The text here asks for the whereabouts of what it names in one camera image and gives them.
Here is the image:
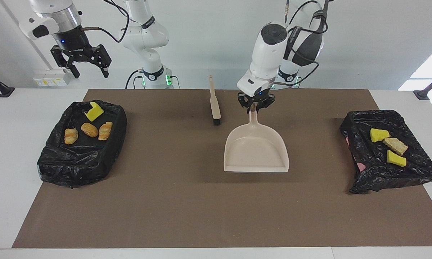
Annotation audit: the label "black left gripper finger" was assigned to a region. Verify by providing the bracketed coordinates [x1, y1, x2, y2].
[237, 92, 253, 114]
[255, 94, 276, 114]

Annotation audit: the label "bin lined with black bag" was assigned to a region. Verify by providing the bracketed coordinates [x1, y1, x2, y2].
[37, 100, 127, 188]

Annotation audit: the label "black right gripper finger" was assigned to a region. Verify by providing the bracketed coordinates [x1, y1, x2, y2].
[92, 44, 112, 78]
[50, 45, 80, 79]

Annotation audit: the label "beige plastic dustpan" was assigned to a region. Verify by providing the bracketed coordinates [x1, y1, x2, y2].
[223, 110, 290, 173]

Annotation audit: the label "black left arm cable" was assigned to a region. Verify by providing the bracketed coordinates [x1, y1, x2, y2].
[272, 0, 330, 88]

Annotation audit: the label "pale toy pastry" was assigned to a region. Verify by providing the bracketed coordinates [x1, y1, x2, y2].
[64, 128, 79, 145]
[98, 122, 113, 141]

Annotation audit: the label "pink bin with black bag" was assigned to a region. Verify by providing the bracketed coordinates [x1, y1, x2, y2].
[339, 110, 432, 195]

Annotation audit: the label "black base power cable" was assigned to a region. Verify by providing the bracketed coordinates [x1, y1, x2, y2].
[125, 69, 144, 90]

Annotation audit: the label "beige hand brush black bristles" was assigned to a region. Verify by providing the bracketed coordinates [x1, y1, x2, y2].
[208, 75, 221, 126]

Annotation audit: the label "yellow and green sponge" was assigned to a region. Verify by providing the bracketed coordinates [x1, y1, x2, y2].
[85, 102, 104, 122]

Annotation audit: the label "brown toy bread roll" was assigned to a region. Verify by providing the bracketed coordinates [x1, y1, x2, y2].
[81, 122, 99, 138]

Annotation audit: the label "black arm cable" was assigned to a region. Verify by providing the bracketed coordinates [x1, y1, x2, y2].
[272, 0, 330, 88]
[82, 0, 131, 44]

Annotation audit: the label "black table clamp stand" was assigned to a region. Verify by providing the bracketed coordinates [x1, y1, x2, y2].
[413, 70, 432, 100]
[0, 68, 15, 98]

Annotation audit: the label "white wall socket box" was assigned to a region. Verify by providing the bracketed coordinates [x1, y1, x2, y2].
[33, 69, 72, 87]

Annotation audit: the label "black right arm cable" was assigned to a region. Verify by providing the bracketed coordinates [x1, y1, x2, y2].
[82, 0, 131, 44]

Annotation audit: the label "striped toy croissant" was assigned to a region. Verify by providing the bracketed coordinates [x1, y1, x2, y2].
[383, 137, 409, 156]

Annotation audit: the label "brown table mat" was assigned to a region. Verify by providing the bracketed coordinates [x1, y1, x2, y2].
[13, 89, 432, 249]

